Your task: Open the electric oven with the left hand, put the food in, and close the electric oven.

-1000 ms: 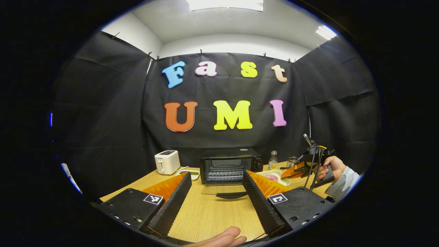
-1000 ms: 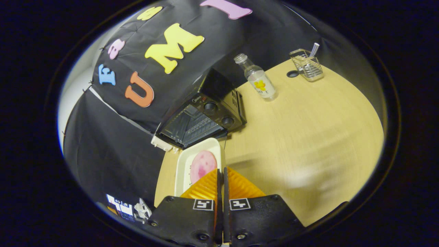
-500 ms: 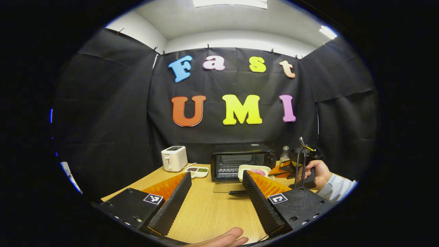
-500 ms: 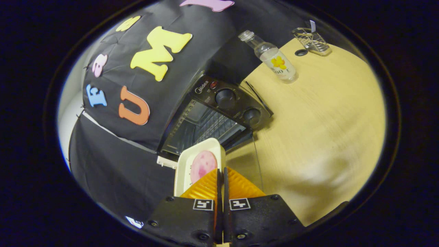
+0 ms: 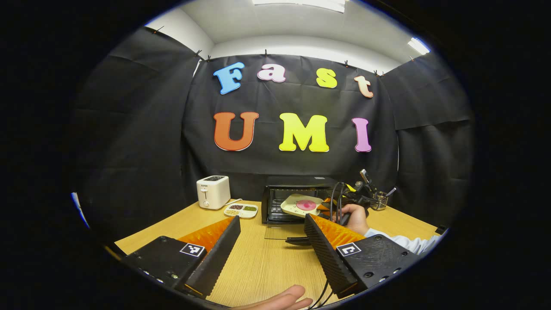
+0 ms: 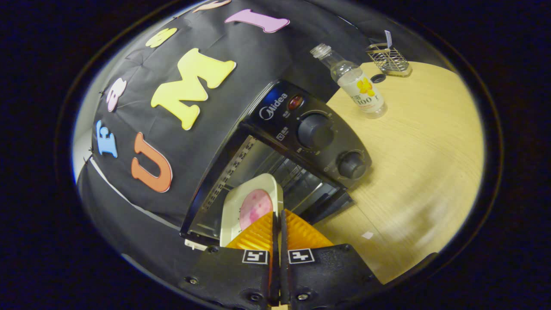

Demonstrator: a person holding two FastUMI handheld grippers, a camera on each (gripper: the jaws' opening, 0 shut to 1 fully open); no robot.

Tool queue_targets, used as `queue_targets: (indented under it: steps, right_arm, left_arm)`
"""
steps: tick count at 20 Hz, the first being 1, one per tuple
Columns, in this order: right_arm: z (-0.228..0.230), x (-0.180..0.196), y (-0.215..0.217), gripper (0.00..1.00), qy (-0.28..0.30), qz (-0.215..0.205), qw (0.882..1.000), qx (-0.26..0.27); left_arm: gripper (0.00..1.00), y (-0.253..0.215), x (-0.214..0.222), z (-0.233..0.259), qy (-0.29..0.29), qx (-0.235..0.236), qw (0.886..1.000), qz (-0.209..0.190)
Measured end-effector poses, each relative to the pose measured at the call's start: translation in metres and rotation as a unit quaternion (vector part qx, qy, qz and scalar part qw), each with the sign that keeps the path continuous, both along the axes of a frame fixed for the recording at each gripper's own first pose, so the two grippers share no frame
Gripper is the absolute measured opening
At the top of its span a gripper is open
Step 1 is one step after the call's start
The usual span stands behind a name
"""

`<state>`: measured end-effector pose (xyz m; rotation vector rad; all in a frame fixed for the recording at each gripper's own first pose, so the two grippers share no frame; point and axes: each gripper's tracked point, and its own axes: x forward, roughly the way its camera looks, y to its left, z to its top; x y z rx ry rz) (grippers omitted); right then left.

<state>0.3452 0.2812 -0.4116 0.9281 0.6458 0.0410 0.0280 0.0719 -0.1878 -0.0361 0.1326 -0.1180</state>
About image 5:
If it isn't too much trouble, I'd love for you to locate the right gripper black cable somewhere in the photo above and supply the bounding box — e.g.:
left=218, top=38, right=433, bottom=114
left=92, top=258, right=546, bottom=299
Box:
left=328, top=182, right=347, bottom=226

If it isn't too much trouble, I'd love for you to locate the long ceiling light panel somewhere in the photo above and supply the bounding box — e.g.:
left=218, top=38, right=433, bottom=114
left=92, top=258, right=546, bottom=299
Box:
left=252, top=0, right=347, bottom=13

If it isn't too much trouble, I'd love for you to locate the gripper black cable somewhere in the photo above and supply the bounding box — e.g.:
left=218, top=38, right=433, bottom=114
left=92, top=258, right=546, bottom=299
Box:
left=307, top=279, right=335, bottom=310
left=328, top=182, right=347, bottom=226

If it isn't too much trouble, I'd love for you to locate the white divided condiment dish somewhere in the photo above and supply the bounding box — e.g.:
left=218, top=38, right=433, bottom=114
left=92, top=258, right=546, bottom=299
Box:
left=223, top=203, right=259, bottom=219

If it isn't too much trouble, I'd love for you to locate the black electric oven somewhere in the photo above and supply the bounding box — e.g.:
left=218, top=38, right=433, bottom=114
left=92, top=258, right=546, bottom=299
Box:
left=261, top=175, right=341, bottom=247

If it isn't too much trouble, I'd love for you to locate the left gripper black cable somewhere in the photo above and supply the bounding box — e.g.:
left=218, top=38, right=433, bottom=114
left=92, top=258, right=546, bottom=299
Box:
left=307, top=279, right=335, bottom=310

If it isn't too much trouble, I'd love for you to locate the small ceiling light panel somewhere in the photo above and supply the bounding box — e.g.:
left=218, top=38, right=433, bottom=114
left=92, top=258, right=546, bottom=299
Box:
left=407, top=37, right=431, bottom=56

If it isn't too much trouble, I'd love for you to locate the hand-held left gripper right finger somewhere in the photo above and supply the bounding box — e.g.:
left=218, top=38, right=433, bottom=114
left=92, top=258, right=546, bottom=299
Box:
left=303, top=213, right=426, bottom=300

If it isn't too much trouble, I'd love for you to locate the cream square plate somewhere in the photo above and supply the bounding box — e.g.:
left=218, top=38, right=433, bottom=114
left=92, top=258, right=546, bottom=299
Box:
left=280, top=193, right=325, bottom=217

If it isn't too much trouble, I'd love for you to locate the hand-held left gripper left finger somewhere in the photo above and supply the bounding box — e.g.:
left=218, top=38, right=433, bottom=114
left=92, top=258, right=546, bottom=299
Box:
left=123, top=215, right=241, bottom=300

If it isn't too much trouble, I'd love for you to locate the white toaster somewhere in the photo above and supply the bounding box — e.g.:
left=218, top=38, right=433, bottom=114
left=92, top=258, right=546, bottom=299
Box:
left=196, top=175, right=231, bottom=210

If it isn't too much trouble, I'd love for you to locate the black backdrop cloth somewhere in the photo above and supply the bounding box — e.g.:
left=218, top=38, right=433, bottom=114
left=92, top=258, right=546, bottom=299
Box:
left=71, top=26, right=476, bottom=242

